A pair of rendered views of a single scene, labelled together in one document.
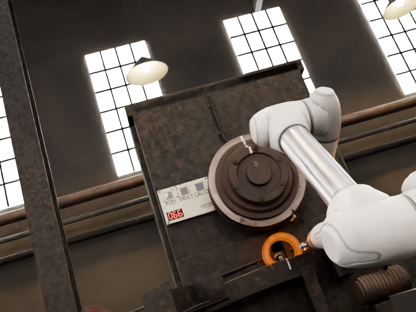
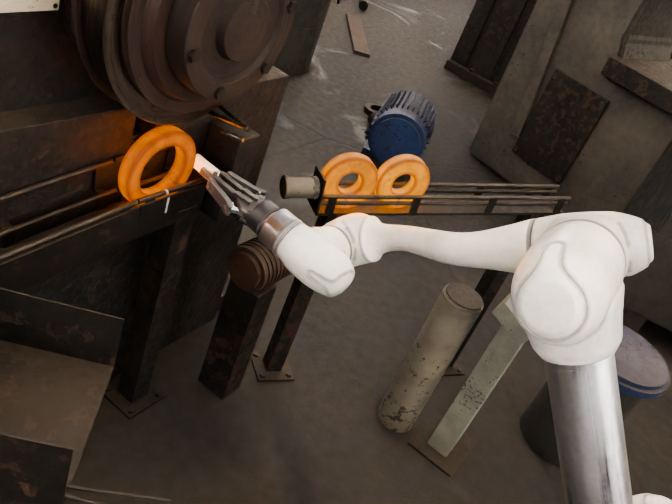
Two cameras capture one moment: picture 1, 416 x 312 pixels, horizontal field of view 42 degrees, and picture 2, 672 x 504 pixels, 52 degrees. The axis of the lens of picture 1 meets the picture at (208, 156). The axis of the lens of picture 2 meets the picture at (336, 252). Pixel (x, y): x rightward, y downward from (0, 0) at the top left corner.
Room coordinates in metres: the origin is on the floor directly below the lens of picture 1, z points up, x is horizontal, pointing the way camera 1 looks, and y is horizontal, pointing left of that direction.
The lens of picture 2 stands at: (1.57, 0.65, 1.52)
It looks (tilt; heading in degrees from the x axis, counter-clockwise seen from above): 33 degrees down; 301
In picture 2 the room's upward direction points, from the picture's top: 23 degrees clockwise
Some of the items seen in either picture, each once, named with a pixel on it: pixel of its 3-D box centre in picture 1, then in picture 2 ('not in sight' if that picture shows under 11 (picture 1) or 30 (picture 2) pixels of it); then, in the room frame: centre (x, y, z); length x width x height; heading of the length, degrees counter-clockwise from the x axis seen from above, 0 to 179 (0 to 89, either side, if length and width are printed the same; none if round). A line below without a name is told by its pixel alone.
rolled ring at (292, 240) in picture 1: (281, 252); (158, 167); (2.55, -0.18, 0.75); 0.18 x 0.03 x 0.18; 97
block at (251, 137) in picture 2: (334, 252); (223, 169); (2.59, -0.41, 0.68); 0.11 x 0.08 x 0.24; 8
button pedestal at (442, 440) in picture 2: not in sight; (485, 376); (1.92, -0.96, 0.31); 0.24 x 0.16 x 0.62; 98
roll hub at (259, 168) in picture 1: (258, 174); (236, 24); (2.45, -0.20, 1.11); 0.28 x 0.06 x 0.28; 98
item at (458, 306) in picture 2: not in sight; (427, 361); (2.07, -0.90, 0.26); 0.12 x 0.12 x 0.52
